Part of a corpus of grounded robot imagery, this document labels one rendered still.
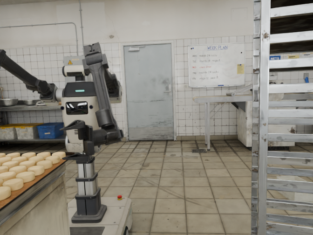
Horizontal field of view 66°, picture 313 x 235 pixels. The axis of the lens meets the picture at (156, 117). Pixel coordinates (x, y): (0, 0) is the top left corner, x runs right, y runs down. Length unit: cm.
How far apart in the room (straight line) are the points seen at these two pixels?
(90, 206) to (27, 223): 101
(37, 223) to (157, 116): 447
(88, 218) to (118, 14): 434
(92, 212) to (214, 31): 427
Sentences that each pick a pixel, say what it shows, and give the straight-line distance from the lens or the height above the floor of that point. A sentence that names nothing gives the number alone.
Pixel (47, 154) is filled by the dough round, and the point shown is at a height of 92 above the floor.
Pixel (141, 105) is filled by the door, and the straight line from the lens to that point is 522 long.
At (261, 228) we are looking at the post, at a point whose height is 61.
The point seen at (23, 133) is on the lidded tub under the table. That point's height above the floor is 35.
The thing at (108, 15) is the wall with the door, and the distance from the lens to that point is 550.
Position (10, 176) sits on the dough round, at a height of 92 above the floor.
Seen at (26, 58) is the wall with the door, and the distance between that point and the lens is 610.
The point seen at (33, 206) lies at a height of 81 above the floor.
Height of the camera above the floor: 117
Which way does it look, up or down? 7 degrees down
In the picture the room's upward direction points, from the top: 2 degrees counter-clockwise
